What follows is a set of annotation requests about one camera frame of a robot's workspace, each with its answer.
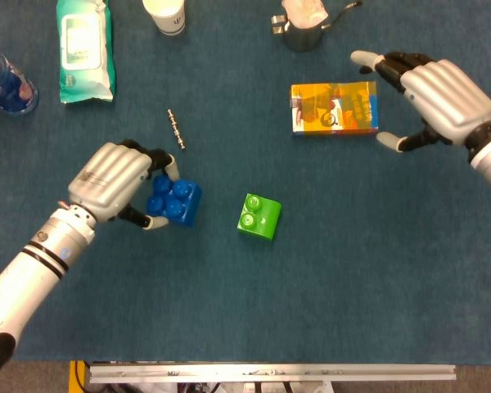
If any green two-stud building block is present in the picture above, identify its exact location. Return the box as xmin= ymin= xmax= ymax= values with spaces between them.
xmin=236 ymin=192 xmax=283 ymax=242

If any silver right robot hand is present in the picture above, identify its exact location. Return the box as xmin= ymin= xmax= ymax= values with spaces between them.
xmin=349 ymin=49 xmax=491 ymax=153

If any green wet wipes pack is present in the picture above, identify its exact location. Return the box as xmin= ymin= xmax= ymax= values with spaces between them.
xmin=56 ymin=0 xmax=117 ymax=104

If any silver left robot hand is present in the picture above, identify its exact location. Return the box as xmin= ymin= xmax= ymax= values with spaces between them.
xmin=67 ymin=138 xmax=180 ymax=233

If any blue four-stud building block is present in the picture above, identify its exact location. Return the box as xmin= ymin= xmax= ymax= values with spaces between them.
xmin=146 ymin=174 xmax=203 ymax=228

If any crumpled white tissue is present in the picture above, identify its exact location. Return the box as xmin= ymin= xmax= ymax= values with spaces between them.
xmin=281 ymin=0 xmax=331 ymax=30

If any yellow snack box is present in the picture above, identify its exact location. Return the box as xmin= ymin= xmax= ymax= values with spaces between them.
xmin=290 ymin=80 xmax=381 ymax=138

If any white paper cup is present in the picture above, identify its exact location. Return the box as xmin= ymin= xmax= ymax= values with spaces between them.
xmin=141 ymin=0 xmax=187 ymax=37

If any small beaded metal rod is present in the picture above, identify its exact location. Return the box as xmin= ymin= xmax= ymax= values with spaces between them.
xmin=166 ymin=108 xmax=187 ymax=151

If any teal felt table cloth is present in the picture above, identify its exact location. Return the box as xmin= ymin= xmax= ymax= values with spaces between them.
xmin=0 ymin=0 xmax=491 ymax=364

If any aluminium profile rail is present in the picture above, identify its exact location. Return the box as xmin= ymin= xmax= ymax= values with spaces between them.
xmin=88 ymin=363 xmax=457 ymax=385

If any steel gooseneck pitcher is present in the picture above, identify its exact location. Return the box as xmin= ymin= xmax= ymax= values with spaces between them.
xmin=269 ymin=2 xmax=363 ymax=53

